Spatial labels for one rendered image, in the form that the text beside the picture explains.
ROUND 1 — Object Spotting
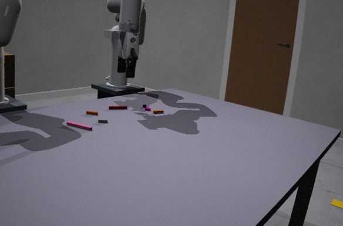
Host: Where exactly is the pink rod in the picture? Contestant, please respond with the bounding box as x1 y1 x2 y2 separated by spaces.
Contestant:
67 122 92 131

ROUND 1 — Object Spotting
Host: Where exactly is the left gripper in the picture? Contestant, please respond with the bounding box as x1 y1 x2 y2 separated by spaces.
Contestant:
117 31 139 78

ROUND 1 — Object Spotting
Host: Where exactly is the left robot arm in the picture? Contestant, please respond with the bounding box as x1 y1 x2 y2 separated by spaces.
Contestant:
104 0 146 88

